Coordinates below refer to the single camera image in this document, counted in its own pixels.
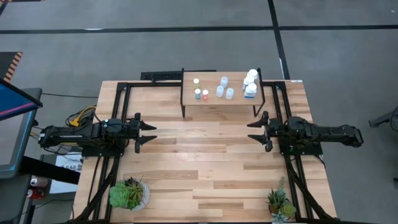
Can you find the red drink can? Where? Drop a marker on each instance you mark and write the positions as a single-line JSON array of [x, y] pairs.
[[35, 193]]

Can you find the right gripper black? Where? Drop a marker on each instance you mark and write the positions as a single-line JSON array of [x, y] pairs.
[[273, 130]]

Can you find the green succulent in woven pot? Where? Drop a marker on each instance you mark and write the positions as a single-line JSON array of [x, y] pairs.
[[129, 194]]

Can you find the blue pill vial white cap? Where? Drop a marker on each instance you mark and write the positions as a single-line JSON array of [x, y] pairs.
[[197, 93]]

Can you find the white blue-label supplement bottle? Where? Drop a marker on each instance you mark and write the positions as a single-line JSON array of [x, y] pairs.
[[250, 90], [253, 73], [247, 81]]

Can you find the blue screen monitor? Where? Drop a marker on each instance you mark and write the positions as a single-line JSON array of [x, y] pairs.
[[15, 99]]

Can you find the white drink can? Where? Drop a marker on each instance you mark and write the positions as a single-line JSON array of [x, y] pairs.
[[38, 182]]

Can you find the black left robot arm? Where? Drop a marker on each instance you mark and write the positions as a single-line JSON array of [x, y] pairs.
[[68, 135]]

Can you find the grey panel teal frame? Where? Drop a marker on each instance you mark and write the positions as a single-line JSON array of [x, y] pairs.
[[12, 140]]

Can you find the yellow pill vial white cap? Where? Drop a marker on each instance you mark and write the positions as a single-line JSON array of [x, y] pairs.
[[196, 82]]

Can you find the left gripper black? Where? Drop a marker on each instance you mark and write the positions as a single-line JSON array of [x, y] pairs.
[[132, 130]]

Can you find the black stand leg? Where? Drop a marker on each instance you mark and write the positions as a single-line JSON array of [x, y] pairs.
[[385, 118]]

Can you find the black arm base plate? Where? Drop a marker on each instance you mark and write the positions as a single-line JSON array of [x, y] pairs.
[[102, 152], [306, 151]]

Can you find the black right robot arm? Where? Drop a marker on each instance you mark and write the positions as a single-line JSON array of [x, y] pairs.
[[326, 133]]

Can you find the black power strip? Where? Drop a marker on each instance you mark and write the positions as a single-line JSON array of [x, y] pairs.
[[160, 75]]

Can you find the black aluminium table frame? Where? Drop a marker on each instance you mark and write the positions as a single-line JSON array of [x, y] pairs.
[[308, 194]]

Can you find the translucent white plastic bottle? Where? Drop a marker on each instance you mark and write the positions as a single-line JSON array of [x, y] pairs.
[[219, 91], [224, 81], [229, 93]]

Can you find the wooden shelf black metal frame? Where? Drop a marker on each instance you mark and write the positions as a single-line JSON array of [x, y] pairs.
[[217, 101]]

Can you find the white printed paper sheet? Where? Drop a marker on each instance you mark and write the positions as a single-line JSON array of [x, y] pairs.
[[68, 161]]

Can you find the black orange striped mat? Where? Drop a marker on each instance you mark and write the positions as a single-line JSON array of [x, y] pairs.
[[9, 63]]

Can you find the small succulent plant pot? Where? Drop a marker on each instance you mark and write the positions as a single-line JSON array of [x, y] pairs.
[[280, 202]]

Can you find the black desk bar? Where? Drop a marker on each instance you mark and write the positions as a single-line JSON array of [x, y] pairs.
[[46, 169]]

